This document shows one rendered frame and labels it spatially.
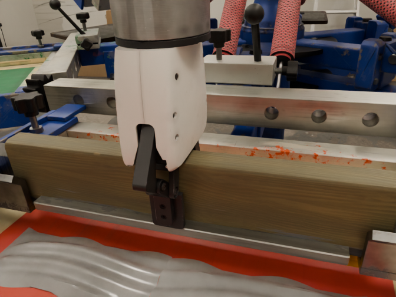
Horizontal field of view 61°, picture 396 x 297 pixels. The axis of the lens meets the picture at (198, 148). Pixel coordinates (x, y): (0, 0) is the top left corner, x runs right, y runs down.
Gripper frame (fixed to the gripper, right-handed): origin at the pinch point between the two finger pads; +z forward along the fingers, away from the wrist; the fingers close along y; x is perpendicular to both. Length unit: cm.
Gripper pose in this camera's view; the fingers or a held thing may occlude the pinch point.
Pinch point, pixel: (177, 193)
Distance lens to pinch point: 34.0
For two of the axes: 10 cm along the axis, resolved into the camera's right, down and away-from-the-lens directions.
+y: -2.9, 4.6, -8.4
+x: 9.5, 1.0, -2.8
